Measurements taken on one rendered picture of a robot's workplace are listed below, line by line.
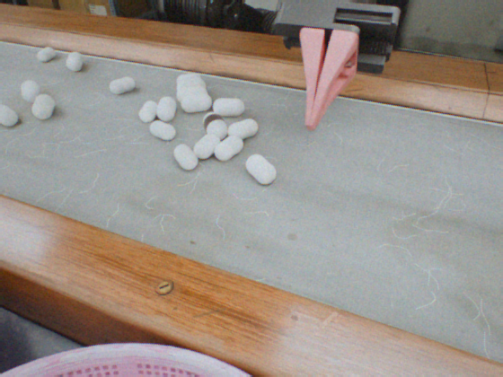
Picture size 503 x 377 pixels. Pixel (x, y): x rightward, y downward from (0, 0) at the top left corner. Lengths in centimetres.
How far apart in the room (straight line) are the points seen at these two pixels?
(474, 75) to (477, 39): 192
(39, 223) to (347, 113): 33
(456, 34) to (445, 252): 218
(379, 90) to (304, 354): 35
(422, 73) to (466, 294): 30
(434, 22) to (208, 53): 199
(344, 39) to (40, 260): 28
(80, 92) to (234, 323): 40
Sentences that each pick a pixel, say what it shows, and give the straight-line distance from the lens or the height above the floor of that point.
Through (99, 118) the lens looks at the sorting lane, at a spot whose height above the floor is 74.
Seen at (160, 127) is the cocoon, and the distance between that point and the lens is 40.
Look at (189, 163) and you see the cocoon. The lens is 35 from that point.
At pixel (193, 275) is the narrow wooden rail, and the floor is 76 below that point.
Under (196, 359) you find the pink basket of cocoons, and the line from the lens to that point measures 21.
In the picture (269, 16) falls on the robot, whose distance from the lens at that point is 109.
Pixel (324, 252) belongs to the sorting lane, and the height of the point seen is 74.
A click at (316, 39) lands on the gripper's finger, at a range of 32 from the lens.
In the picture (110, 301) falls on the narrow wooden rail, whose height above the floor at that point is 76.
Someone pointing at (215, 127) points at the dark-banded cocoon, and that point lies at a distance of 38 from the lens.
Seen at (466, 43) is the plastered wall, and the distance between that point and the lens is 246.
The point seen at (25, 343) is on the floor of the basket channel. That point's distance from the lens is 37.
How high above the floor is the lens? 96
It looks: 42 degrees down
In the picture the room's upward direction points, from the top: 2 degrees counter-clockwise
